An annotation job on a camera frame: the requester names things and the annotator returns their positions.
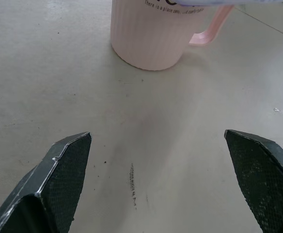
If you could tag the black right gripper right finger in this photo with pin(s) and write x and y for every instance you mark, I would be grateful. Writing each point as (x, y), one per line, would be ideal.
(265, 179)

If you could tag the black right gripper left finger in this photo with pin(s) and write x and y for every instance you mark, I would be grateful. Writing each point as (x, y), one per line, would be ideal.
(47, 184)

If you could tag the pink ribbed mug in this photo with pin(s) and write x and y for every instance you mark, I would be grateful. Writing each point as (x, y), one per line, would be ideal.
(146, 36)

